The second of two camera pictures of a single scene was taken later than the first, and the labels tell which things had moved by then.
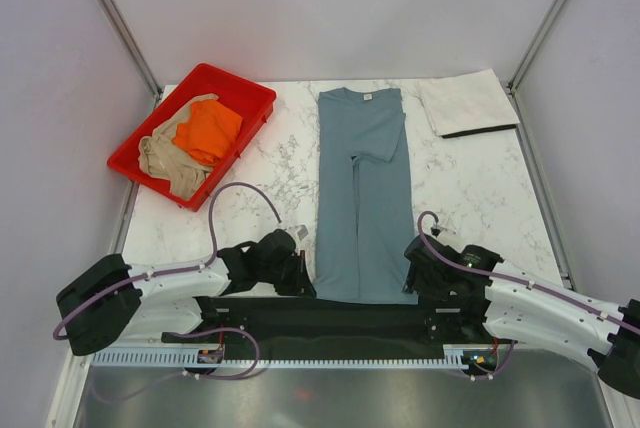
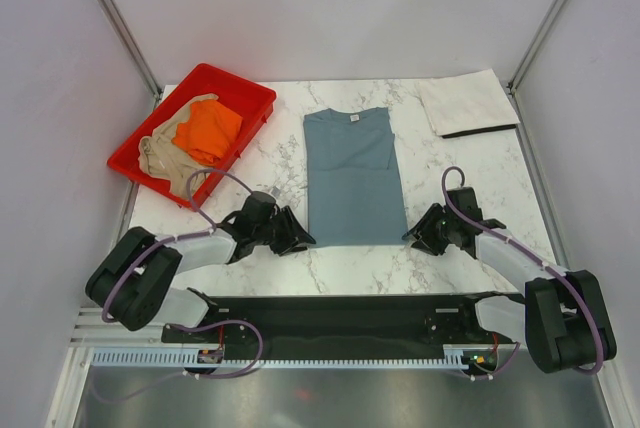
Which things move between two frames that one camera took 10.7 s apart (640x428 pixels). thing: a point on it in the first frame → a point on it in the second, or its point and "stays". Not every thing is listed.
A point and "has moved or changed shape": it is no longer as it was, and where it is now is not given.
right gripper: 414,281 → 427,241
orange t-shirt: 208,132 stays
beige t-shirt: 161,157 stays
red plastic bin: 250,100 stays
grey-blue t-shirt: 364,211 has moved or changed shape
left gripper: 299,285 → 293,234
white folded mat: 468,104 stays
